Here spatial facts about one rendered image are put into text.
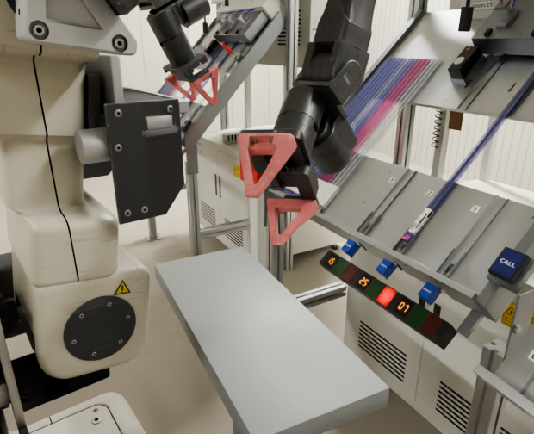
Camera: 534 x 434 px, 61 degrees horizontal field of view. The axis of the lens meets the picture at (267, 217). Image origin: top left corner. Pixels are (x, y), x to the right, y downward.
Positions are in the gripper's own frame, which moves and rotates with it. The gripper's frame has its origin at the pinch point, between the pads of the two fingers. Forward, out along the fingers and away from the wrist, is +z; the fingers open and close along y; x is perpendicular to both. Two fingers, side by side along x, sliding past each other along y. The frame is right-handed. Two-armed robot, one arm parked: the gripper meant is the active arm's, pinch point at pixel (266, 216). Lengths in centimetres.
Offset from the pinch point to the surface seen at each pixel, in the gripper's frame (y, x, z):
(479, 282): 35.2, -24.2, -12.9
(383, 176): 43, -4, -42
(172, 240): 160, 137, -86
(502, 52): 32, -27, -70
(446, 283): 34.8, -19.1, -11.9
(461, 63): 32, -19, -67
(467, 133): 261, -22, -273
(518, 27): 27, -30, -71
